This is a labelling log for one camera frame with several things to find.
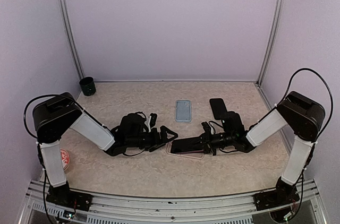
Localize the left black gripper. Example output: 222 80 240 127
126 125 178 152

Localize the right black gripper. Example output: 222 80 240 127
188 128 235 156

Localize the clear pink phone case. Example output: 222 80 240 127
166 143 204 160

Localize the large black smartphone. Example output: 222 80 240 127
209 98 227 120

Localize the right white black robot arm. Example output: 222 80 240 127
189 91 326 209

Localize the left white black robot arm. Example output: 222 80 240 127
32 92 178 205

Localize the light blue phone case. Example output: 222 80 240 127
175 100 192 123

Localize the dark green cup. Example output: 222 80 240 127
79 76 96 96

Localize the red white round dish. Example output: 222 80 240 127
60 149 70 171

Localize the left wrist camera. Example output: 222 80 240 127
147 113 157 132

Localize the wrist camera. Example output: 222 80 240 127
201 122 216 135
147 113 157 132

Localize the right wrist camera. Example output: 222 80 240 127
201 122 216 135

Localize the front aluminium rail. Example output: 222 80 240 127
17 178 329 224

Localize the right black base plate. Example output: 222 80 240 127
253 179 300 211

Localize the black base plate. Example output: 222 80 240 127
253 179 300 211
46 183 93 211

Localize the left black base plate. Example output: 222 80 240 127
46 183 93 211

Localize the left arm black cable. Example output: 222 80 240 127
22 95 86 140

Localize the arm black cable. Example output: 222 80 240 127
22 95 86 140
273 68 334 145

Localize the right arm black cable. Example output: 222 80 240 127
273 68 334 145

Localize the left aluminium frame post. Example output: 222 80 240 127
58 0 84 80

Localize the aluminium frame post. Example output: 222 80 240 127
58 0 84 80
257 0 284 88

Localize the right aluminium frame post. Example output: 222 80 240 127
257 0 284 88

